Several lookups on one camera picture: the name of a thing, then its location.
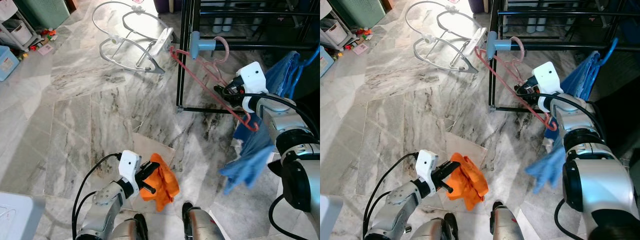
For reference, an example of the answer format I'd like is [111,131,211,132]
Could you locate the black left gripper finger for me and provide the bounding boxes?
[439,160,461,177]
[141,160,162,177]

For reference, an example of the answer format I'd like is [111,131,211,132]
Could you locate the orange shirt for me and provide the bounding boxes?
[442,152,490,212]
[139,152,181,212]

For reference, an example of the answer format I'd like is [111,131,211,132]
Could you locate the pink plastic hanger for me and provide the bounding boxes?
[474,36,558,132]
[169,36,261,132]

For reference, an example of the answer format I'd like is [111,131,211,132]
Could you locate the blue plastic hanger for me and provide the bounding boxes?
[292,44,320,96]
[592,37,619,96]

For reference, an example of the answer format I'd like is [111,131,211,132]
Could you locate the black metal drying rack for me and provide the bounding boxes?
[176,0,320,115]
[487,0,640,113]

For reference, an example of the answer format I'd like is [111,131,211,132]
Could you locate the grey rack pole connector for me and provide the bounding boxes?
[486,31,513,60]
[190,31,217,60]

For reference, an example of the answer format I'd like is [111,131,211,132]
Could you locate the silver left robot leg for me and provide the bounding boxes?
[407,212,458,240]
[112,212,149,240]

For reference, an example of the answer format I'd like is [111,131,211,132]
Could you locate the silver robot leg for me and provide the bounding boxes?
[181,201,226,240]
[490,201,526,240]
[112,212,149,240]
[407,212,458,240]

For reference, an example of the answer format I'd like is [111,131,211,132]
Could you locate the blue shirt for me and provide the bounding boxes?
[219,50,306,196]
[525,50,606,196]

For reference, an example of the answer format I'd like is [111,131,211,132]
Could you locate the silver right robot leg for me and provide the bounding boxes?
[181,201,226,240]
[490,201,526,240]

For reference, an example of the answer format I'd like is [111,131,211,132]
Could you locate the dark hanging garment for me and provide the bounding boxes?
[300,50,320,126]
[595,50,640,161]

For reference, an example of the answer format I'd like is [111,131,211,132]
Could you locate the light blue storage bin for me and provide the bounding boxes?
[0,46,21,82]
[320,46,335,78]

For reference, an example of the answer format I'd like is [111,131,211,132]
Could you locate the white shelf trolley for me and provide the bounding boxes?
[0,0,41,51]
[320,2,358,48]

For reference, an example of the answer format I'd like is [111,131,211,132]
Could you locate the small red toys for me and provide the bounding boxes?
[27,29,58,51]
[345,29,373,48]

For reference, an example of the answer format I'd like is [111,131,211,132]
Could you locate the green plastic laundry basket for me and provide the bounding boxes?
[330,0,386,30]
[12,0,71,30]

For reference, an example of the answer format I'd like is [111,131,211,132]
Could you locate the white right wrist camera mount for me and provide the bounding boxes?
[532,61,565,113]
[235,61,267,113]

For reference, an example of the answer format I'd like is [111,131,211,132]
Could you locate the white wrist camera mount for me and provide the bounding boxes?
[235,61,267,113]
[416,149,440,186]
[532,61,565,113]
[118,150,142,186]

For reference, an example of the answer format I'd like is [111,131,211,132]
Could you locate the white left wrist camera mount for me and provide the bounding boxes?
[416,149,440,186]
[118,150,142,186]

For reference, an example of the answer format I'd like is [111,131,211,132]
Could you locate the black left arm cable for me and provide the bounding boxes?
[71,151,124,238]
[363,151,421,238]

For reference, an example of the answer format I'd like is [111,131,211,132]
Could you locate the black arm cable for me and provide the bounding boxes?
[363,151,421,238]
[535,89,608,240]
[71,151,124,238]
[234,89,320,240]

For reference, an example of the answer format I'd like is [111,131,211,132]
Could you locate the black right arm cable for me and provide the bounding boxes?
[234,89,320,240]
[535,89,608,240]

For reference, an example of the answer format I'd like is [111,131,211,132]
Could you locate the white wire bouncer frame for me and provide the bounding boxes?
[91,1,176,75]
[405,1,488,75]

